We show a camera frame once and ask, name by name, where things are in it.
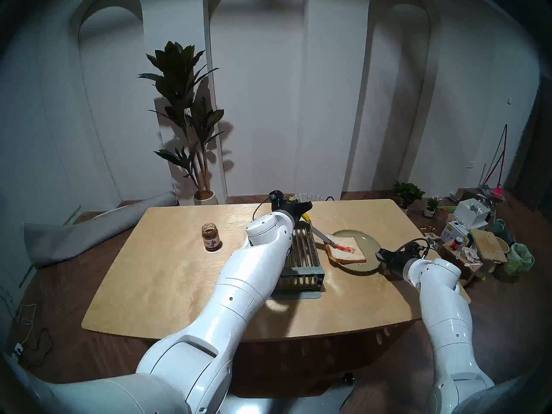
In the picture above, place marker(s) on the pale green vase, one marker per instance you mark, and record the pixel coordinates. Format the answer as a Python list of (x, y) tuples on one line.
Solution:
[(500, 226)]

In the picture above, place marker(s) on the white bread slice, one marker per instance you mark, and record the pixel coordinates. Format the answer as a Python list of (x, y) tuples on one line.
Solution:
[(349, 251)]

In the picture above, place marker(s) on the yellow white cardboard box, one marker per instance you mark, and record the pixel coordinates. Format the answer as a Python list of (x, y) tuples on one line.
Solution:
[(453, 232)]

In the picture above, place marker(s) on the grey metal dish rack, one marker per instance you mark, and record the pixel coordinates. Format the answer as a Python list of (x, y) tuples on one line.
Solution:
[(304, 253)]

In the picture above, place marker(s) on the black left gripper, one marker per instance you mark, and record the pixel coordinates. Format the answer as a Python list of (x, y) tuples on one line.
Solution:
[(297, 208)]

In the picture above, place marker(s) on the strawberry jam glass jar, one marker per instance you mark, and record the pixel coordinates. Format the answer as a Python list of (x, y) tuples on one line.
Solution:
[(210, 238)]

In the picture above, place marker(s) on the small red lidded jar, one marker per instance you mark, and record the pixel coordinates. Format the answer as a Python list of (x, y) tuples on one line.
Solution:
[(457, 244)]

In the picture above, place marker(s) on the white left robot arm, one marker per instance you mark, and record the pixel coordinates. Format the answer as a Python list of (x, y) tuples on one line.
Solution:
[(228, 305)]

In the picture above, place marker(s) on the rolled grey mat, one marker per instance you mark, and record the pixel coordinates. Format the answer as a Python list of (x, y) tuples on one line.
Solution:
[(77, 240)]

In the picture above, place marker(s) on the round beige ceramic plate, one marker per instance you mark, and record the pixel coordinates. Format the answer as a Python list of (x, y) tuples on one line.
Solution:
[(371, 249)]

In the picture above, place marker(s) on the tiny potted plant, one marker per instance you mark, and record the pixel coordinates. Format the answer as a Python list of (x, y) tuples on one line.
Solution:
[(430, 207)]

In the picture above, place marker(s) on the white wicker basket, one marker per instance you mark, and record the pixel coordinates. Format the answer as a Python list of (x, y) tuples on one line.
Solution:
[(312, 197)]

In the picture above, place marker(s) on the white open box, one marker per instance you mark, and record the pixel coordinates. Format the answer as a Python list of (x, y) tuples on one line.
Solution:
[(472, 212)]

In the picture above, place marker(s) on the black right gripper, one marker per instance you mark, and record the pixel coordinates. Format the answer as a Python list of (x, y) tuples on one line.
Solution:
[(399, 262)]

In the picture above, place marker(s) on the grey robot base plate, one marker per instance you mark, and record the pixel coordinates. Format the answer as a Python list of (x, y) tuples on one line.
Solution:
[(302, 402)]

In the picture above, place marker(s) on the tall potted leafy plant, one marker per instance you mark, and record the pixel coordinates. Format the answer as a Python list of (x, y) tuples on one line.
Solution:
[(181, 81)]

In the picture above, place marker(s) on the wooden cutting board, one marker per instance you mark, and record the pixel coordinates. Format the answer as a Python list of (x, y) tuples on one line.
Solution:
[(488, 245)]

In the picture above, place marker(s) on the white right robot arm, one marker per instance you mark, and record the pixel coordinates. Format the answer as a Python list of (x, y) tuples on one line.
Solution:
[(448, 318)]

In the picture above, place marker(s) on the small bushy potted plant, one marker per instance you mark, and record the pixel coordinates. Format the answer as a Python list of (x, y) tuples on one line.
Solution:
[(407, 192)]

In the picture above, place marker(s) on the cream bowl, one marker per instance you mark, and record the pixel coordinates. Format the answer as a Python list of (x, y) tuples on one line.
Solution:
[(503, 245)]

